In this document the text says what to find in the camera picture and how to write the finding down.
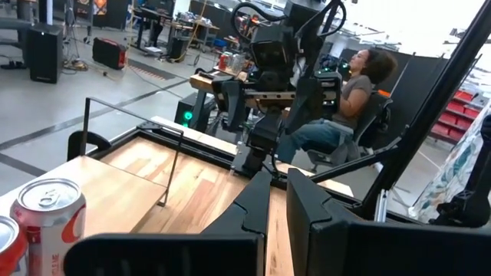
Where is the black partition panel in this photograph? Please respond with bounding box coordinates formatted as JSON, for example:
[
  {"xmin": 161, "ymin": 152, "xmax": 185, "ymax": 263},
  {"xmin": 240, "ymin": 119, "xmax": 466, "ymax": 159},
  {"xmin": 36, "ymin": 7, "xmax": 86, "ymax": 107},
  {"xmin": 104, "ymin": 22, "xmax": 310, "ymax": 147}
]
[{"xmin": 383, "ymin": 53, "xmax": 481, "ymax": 151}]

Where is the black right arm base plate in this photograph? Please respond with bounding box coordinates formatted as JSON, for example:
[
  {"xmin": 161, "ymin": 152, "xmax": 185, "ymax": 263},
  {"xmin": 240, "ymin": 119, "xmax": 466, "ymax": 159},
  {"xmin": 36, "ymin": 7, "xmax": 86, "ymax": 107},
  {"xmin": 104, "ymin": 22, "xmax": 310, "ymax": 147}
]
[{"xmin": 229, "ymin": 143, "xmax": 293, "ymax": 182}]

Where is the floral patterned cloth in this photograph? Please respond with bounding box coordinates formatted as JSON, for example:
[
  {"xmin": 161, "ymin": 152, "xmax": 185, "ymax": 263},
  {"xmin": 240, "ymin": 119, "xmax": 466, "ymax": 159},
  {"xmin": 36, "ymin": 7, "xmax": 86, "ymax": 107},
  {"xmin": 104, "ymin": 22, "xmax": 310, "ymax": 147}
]
[{"xmin": 408, "ymin": 101, "xmax": 491, "ymax": 224}]

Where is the black arched frame hook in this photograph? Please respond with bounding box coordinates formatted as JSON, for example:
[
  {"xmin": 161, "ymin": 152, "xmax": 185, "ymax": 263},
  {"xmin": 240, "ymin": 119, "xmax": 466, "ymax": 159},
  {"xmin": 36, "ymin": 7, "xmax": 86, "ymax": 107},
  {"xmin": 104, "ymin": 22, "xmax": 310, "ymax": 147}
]
[{"xmin": 67, "ymin": 130, "xmax": 113, "ymax": 163}]

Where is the black computer tower green light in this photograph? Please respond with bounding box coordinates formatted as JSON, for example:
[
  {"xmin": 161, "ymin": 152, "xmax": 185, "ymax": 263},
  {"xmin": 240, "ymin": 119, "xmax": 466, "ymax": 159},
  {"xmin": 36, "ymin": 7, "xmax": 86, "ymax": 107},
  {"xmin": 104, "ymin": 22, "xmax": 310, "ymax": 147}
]
[{"xmin": 174, "ymin": 91, "xmax": 216, "ymax": 133}]

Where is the low light wooden shelf board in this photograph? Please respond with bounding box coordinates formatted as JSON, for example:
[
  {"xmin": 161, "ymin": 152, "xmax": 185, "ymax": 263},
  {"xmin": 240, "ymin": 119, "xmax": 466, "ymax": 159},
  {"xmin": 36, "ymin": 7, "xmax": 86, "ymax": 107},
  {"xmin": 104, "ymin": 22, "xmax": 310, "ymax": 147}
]
[{"xmin": 0, "ymin": 155, "xmax": 168, "ymax": 239}]

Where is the small red soda can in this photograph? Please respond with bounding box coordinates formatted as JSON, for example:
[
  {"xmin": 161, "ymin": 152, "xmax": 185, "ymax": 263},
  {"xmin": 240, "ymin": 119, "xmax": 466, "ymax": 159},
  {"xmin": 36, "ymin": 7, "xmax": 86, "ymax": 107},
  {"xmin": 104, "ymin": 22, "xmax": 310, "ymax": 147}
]
[{"xmin": 218, "ymin": 51, "xmax": 233, "ymax": 72}]

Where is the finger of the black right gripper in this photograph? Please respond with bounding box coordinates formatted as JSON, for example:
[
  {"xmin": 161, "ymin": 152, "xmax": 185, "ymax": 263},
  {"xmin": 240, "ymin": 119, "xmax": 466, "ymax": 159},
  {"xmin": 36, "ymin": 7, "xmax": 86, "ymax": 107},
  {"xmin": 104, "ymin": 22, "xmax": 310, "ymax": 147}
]
[
  {"xmin": 285, "ymin": 75, "xmax": 320, "ymax": 136},
  {"xmin": 220, "ymin": 78, "xmax": 249, "ymax": 133}
]

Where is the orange-red Fanta can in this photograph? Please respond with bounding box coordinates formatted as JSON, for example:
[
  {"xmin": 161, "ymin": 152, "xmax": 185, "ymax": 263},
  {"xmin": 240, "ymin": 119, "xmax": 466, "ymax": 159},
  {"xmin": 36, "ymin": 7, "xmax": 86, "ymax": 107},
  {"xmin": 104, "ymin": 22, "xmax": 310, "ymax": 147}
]
[{"xmin": 0, "ymin": 215, "xmax": 29, "ymax": 276}]

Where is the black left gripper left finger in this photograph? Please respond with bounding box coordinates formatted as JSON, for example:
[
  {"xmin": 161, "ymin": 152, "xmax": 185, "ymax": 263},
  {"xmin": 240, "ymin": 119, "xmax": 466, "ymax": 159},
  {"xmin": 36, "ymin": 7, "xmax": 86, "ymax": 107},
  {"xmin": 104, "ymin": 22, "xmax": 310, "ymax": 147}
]
[{"xmin": 63, "ymin": 170, "xmax": 273, "ymax": 276}]

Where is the black stand clamp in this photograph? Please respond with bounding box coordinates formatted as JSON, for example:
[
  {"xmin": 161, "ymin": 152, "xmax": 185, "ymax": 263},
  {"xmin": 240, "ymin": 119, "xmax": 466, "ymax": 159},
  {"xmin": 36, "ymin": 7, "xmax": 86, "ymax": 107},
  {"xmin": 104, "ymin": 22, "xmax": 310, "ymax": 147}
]
[{"xmin": 429, "ymin": 114, "xmax": 491, "ymax": 229}]

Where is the grey office chair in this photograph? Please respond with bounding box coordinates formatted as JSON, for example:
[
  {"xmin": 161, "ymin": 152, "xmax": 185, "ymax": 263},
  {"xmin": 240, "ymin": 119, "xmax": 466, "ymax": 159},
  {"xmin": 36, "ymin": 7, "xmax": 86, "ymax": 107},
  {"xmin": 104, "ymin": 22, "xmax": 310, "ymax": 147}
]
[{"xmin": 306, "ymin": 91, "xmax": 394, "ymax": 174}]

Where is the person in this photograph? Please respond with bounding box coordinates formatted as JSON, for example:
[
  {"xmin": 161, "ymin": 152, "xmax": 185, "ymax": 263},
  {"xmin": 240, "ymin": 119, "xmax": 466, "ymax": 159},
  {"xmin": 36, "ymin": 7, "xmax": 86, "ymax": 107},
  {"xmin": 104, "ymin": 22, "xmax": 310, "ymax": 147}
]
[{"xmin": 275, "ymin": 48, "xmax": 400, "ymax": 164}]

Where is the clear plastic cup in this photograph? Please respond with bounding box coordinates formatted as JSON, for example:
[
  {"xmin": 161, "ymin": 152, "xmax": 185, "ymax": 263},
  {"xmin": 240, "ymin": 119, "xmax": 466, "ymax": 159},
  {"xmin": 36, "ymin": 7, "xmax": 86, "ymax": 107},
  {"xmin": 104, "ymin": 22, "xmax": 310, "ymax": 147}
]
[{"xmin": 231, "ymin": 53, "xmax": 247, "ymax": 75}]

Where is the silver post bracket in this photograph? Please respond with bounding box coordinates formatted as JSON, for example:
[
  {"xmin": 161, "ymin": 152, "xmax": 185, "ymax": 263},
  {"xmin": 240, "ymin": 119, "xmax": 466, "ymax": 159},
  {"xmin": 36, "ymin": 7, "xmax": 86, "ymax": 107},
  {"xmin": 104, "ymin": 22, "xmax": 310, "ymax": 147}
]
[{"xmin": 374, "ymin": 189, "xmax": 390, "ymax": 224}]

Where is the black speaker box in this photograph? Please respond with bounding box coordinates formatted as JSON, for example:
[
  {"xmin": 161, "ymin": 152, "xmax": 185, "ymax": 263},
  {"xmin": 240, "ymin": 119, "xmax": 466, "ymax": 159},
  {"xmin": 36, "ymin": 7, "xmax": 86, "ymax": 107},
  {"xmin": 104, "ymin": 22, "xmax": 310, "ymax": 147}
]
[{"xmin": 25, "ymin": 25, "xmax": 64, "ymax": 85}]

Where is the grey metal workbench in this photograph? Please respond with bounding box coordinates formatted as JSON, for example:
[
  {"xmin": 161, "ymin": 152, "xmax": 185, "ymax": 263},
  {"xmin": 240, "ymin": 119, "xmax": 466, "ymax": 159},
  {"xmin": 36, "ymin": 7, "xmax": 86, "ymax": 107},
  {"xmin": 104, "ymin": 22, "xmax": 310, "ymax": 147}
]
[{"xmin": 0, "ymin": 15, "xmax": 43, "ymax": 48}]

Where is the silver Diet Coke can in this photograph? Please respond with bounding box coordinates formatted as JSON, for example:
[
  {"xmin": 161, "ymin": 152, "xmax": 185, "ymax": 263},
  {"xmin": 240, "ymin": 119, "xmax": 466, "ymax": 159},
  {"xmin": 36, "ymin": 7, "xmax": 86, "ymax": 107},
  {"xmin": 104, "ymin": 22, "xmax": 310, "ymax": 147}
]
[{"xmin": 9, "ymin": 178, "xmax": 87, "ymax": 276}]

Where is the red storage bin rack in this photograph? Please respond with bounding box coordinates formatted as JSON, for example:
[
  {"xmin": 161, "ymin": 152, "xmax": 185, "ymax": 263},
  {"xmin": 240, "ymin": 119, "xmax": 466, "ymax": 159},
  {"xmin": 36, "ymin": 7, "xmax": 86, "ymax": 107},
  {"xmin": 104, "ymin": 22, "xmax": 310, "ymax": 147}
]
[{"xmin": 429, "ymin": 90, "xmax": 485, "ymax": 145}]

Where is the red and black case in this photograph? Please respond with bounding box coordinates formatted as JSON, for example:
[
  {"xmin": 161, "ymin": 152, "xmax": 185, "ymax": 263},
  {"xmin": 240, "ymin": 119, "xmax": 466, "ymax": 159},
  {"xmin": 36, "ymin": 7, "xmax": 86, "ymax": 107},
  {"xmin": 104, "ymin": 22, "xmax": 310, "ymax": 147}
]
[{"xmin": 91, "ymin": 37, "xmax": 128, "ymax": 71}]

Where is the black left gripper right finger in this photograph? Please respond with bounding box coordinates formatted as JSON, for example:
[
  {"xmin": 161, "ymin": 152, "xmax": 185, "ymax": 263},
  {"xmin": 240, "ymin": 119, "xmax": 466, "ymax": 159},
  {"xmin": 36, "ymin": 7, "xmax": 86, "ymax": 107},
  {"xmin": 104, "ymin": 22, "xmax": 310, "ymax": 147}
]
[{"xmin": 285, "ymin": 167, "xmax": 491, "ymax": 276}]

